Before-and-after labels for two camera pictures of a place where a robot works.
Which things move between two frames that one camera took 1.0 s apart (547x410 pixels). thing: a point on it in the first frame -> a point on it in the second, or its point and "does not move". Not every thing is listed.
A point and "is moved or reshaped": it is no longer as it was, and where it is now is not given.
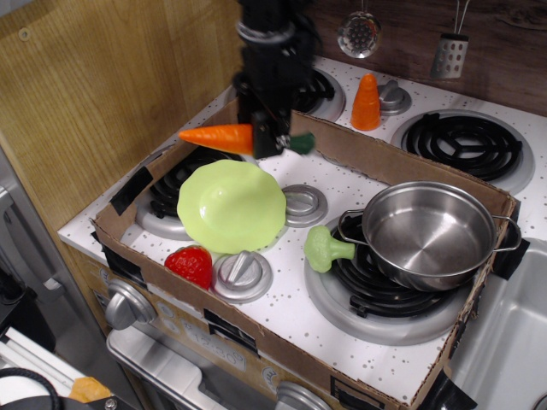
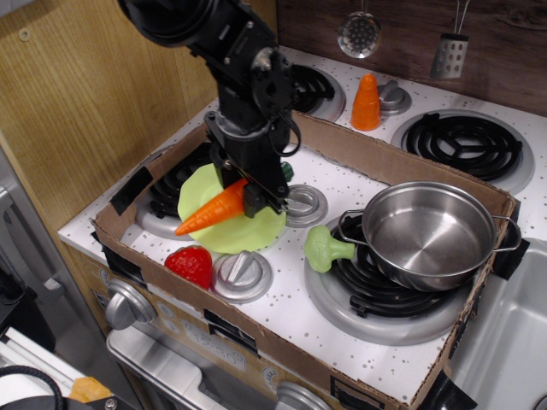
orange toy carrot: x=237 y=138 is moved or reshaped
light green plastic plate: x=233 y=207 does not move
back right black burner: x=485 y=144 does not move
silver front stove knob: x=242 y=277 does not move
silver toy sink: x=500 y=360 does not move
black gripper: x=271 y=78 -> x=257 y=152
